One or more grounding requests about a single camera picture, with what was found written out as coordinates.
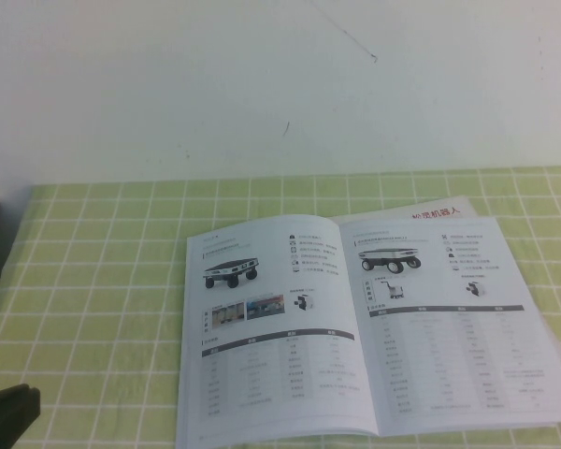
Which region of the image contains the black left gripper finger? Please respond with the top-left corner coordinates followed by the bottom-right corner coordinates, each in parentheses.
top-left (0, 383), bottom-right (42, 449)

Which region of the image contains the AgileX robot brochure book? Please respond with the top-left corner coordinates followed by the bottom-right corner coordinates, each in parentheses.
top-left (175, 213), bottom-right (561, 449)

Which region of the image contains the AgileX brochure under book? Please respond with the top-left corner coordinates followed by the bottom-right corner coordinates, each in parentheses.
top-left (331, 195), bottom-right (561, 440)

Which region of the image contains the green checked tablecloth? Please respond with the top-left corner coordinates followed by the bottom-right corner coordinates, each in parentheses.
top-left (0, 166), bottom-right (561, 449)

